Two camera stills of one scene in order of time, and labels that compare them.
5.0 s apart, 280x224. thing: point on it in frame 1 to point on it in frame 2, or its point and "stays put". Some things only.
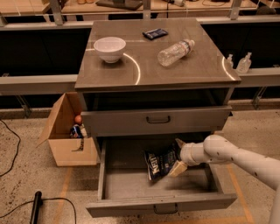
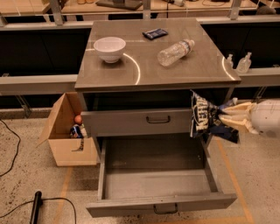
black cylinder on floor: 37,203 stays put
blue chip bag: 159,161 to 206,120
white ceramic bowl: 109,48 stays put
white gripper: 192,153 to 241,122
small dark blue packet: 155,34 stays put
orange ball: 78,119 stays put
